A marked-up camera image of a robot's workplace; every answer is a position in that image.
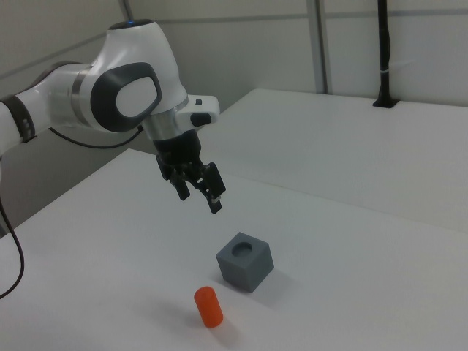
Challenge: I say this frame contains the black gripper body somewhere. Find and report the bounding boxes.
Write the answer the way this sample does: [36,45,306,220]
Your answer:
[152,130,203,181]

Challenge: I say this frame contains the orange cylinder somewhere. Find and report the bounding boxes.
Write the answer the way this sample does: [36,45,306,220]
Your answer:
[193,286,224,328]

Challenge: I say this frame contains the grey block with round hole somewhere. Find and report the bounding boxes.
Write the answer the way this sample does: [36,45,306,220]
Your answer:
[216,231,275,293]

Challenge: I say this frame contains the black pole with base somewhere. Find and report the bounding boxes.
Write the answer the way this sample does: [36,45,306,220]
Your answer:
[372,0,399,109]

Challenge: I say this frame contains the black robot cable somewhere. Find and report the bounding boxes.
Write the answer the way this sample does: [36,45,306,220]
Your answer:
[0,124,144,299]

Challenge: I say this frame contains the grey partition post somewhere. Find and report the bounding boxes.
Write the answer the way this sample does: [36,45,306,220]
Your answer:
[306,0,331,94]

